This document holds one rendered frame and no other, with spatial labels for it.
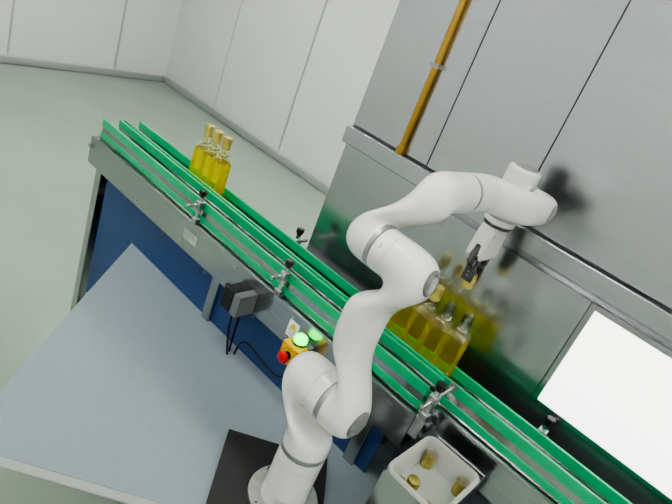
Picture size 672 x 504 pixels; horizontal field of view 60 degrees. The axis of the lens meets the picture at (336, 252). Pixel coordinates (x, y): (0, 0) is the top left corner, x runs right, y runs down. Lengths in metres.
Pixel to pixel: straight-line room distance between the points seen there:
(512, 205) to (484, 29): 0.59
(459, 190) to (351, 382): 0.47
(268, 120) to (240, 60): 0.80
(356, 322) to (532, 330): 0.64
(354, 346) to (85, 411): 0.82
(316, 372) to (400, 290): 0.33
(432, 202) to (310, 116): 4.97
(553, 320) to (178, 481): 1.07
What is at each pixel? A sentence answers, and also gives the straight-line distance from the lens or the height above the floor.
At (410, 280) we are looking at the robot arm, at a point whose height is 1.53.
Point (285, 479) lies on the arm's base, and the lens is 1.53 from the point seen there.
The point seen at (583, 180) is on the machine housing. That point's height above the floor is 1.75.
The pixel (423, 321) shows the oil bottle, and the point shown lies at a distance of 1.69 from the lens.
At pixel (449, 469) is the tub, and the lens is 1.68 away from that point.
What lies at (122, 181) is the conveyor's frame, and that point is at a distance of 2.51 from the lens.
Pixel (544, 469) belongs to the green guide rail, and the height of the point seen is 1.10.
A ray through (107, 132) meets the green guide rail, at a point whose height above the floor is 1.09.
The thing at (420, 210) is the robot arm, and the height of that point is 1.64.
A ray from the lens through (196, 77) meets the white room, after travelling 7.50.
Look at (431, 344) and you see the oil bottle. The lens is 1.70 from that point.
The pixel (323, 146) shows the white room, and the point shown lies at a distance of 5.97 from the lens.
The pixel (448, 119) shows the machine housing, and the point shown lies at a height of 1.73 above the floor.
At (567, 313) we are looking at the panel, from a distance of 1.67.
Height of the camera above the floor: 2.00
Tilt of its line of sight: 25 degrees down
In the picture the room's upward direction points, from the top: 22 degrees clockwise
